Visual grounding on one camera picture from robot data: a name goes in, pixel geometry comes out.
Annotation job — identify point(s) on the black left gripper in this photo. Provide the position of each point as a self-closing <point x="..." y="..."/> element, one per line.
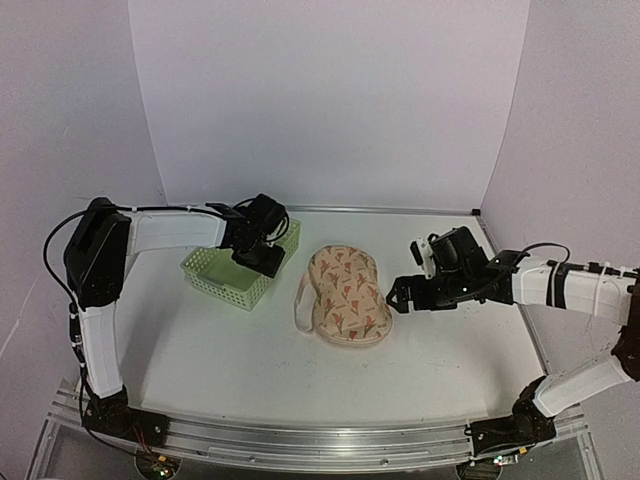
<point x="269" y="269"/>

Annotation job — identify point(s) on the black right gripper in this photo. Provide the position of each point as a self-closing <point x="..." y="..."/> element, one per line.
<point x="402" y="288"/>

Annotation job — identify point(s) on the floral mesh laundry bag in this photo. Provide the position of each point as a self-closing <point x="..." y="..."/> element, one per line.
<point x="339" y="298"/>

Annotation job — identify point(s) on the green plastic basket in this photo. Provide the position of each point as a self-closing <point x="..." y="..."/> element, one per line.
<point x="213" y="272"/>

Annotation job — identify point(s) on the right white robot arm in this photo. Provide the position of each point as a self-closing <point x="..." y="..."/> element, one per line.
<point x="597" y="290"/>

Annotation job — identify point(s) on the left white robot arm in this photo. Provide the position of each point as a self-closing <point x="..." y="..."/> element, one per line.
<point x="107" y="241"/>

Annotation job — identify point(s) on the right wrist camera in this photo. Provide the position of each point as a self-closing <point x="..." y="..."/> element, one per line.
<point x="424" y="256"/>

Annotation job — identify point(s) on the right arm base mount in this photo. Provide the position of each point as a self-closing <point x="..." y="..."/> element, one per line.
<point x="526" y="426"/>

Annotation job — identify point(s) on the aluminium front rail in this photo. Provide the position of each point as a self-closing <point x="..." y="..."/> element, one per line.
<point x="328" y="449"/>

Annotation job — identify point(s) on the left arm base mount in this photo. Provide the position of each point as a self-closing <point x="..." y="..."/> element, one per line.
<point x="114" y="417"/>

